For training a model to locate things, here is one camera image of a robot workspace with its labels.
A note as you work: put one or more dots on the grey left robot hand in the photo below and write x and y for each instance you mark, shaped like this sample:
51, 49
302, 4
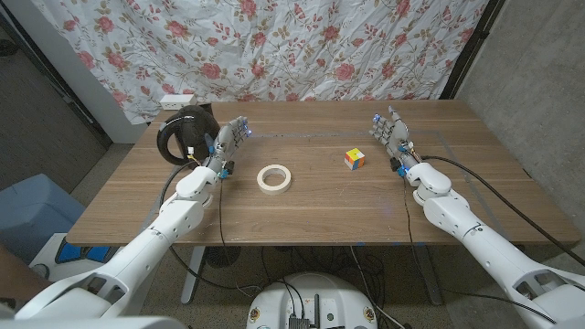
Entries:
226, 144

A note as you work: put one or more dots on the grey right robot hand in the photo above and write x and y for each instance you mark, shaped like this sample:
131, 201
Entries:
396, 137

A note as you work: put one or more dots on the multicoloured Rubik's cube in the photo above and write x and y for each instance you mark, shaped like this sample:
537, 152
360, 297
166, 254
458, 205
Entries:
354, 158

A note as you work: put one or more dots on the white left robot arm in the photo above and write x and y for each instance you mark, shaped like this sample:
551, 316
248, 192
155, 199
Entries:
151, 242

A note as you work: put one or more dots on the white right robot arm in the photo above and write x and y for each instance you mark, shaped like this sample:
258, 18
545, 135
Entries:
480, 242

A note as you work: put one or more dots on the black electric kettle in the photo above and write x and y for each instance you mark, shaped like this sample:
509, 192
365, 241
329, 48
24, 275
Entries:
192, 128

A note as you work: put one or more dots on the beige masking tape roll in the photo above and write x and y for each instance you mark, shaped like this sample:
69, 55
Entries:
274, 189

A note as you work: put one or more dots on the white power strip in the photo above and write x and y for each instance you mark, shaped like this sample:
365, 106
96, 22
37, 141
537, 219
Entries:
176, 101

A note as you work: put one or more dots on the white floral backdrop cloth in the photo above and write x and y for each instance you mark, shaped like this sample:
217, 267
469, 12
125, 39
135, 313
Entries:
274, 45

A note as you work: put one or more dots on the black round floor disc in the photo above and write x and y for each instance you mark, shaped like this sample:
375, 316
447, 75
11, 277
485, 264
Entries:
224, 256

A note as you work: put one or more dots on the black backdrop pole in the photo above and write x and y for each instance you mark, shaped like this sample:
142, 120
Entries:
471, 45

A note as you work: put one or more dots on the white table leg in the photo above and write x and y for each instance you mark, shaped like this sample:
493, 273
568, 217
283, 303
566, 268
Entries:
192, 279

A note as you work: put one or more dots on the grey table leg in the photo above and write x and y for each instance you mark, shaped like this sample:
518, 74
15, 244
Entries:
429, 279

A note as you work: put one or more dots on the white robot torso base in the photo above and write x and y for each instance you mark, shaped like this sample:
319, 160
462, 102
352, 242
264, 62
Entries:
274, 301

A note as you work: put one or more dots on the blue black floor pad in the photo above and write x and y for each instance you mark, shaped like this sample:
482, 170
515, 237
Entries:
68, 253

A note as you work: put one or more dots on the blue-grey storage box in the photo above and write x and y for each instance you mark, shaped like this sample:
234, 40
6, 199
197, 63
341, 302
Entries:
32, 210

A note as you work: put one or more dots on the white floor platform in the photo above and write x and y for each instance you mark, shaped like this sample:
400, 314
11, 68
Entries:
43, 258

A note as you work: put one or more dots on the white robot chest cover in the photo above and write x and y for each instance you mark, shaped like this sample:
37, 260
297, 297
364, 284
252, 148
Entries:
91, 324

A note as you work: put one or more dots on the grey sneaker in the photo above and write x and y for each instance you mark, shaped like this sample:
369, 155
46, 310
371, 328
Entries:
41, 272

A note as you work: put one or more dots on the brown wooden surface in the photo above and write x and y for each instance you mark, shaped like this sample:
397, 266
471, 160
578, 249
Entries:
13, 283

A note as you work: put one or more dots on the black door frame rail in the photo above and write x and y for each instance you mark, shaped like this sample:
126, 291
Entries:
43, 59

